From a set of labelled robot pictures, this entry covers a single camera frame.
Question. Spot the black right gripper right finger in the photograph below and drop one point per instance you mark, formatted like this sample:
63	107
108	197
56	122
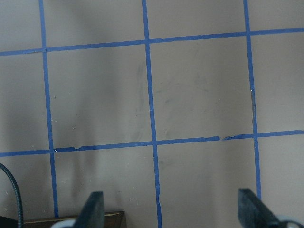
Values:
253	213

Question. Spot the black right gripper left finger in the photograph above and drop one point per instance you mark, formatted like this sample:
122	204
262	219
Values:
91	216

